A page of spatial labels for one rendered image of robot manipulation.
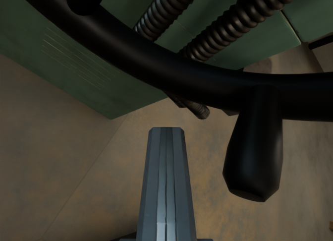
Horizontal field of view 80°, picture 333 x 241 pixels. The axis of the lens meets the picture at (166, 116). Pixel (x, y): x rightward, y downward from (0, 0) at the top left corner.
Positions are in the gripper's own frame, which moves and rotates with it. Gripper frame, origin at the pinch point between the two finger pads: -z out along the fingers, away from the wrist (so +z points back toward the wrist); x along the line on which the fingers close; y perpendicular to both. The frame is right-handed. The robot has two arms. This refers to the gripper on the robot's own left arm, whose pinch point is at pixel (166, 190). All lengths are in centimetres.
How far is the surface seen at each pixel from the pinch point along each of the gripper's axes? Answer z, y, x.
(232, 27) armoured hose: -11.6, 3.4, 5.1
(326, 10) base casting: -20.9, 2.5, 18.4
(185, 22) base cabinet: -28.5, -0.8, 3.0
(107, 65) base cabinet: -40.2, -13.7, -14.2
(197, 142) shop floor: -71, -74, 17
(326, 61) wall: -241, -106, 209
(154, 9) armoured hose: -13.6, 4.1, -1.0
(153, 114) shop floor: -70, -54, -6
